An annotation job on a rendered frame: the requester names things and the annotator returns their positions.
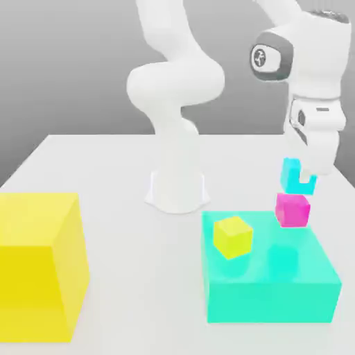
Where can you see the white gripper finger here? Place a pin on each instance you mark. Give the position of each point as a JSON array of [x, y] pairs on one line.
[[306, 176]]

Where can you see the small yellow cube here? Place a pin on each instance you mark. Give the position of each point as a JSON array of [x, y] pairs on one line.
[[233, 238]]

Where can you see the large yellow box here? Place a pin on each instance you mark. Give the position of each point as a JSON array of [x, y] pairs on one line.
[[33, 277]]

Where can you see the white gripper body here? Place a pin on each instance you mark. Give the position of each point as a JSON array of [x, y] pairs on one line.
[[319, 152]]

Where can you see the large turquoise box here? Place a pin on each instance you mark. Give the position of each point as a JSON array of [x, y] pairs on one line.
[[271, 302]]

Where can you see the small magenta cube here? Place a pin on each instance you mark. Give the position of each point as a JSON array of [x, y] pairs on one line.
[[292, 210]]

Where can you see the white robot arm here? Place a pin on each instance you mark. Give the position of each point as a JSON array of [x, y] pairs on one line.
[[177, 83]]

